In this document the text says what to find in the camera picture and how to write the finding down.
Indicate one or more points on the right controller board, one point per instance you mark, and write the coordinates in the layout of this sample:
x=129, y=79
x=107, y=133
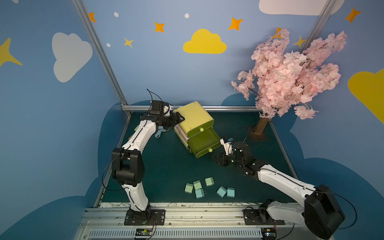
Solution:
x=268, y=234

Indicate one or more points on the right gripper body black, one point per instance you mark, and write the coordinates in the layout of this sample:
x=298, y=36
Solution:
x=225, y=159

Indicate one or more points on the teal plug far right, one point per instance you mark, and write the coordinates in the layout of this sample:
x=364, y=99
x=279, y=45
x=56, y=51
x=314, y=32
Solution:
x=231, y=193

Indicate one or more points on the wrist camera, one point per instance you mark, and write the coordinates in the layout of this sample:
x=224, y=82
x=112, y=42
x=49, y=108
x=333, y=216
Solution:
x=159, y=108
x=227, y=144

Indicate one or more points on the teal plug tilted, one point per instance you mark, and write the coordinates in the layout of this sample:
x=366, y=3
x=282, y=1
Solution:
x=222, y=191

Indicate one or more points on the pink cherry blossom tree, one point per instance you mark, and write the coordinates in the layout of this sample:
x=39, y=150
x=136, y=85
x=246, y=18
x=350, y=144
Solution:
x=280, y=80

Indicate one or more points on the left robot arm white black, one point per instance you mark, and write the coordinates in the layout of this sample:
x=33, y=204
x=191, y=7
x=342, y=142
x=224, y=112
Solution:
x=128, y=167

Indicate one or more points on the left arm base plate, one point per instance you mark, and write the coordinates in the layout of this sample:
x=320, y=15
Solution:
x=134, y=218

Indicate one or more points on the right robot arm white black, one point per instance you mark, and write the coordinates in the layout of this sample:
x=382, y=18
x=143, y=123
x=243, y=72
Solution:
x=315, y=207

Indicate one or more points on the blue toy dustpan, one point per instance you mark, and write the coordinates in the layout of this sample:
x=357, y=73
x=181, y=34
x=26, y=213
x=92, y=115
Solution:
x=159, y=132

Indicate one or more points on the green plug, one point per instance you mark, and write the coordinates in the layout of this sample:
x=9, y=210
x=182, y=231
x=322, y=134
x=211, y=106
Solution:
x=189, y=188
x=197, y=185
x=209, y=181

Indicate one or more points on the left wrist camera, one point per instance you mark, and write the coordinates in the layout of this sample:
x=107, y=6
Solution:
x=159, y=108

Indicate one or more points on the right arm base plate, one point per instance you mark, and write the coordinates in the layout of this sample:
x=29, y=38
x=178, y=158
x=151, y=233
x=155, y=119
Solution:
x=255, y=217

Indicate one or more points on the teal plug lower middle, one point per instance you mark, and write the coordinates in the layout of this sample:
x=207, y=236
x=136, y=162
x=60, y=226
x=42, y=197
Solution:
x=200, y=193

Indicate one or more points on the left controller board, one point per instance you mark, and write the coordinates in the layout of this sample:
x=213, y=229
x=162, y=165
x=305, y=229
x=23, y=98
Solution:
x=143, y=233

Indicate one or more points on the controller board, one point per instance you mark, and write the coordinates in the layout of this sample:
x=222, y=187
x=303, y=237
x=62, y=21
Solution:
x=143, y=233
x=268, y=234

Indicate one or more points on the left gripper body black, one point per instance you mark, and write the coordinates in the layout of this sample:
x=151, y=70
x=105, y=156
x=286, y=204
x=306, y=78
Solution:
x=173, y=120

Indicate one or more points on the yellow-green drawer cabinet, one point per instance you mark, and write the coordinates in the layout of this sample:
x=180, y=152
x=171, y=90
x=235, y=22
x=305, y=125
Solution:
x=193, y=112

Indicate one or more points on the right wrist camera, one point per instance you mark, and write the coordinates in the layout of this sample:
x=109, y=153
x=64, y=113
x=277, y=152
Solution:
x=227, y=144

